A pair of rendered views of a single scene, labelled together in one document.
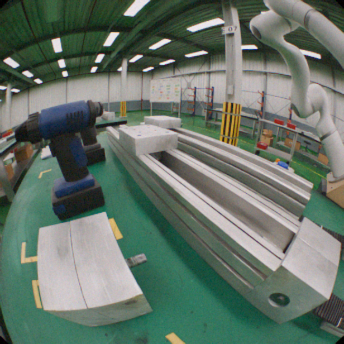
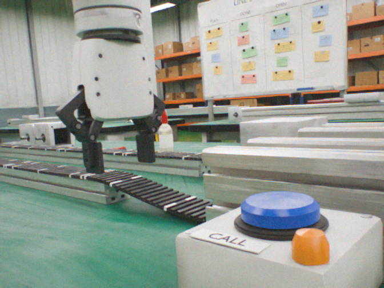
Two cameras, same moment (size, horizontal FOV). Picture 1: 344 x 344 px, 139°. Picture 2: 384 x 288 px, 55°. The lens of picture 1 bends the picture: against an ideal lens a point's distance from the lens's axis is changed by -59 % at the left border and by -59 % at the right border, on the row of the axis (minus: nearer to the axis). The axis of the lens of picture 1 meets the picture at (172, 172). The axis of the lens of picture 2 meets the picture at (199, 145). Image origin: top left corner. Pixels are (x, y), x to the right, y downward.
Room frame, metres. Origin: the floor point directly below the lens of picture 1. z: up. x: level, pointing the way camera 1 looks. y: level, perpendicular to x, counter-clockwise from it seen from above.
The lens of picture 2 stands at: (0.51, -0.43, 0.90)
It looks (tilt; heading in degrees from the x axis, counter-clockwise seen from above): 6 degrees down; 165
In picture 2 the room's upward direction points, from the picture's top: 4 degrees counter-clockwise
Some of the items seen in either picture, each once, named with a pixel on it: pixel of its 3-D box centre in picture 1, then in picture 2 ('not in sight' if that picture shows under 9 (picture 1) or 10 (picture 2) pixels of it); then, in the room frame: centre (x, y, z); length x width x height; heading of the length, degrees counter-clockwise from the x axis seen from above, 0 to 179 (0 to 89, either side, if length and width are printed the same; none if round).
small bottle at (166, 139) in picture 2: not in sight; (165, 131); (-0.46, -0.25, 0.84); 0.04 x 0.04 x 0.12
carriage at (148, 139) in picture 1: (144, 141); not in sight; (0.40, 0.08, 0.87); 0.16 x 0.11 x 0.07; 33
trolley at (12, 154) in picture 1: (11, 146); not in sight; (2.22, 4.72, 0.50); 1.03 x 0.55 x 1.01; 41
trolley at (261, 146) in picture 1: (275, 139); not in sight; (2.65, -2.16, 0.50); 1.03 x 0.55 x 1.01; 48
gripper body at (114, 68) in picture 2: not in sight; (114, 76); (0.02, -0.40, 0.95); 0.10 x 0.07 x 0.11; 124
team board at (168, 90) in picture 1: (164, 101); not in sight; (6.06, 0.39, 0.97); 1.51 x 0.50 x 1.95; 56
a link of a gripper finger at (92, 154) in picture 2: not in sight; (84, 148); (0.05, -0.45, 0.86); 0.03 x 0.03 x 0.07; 34
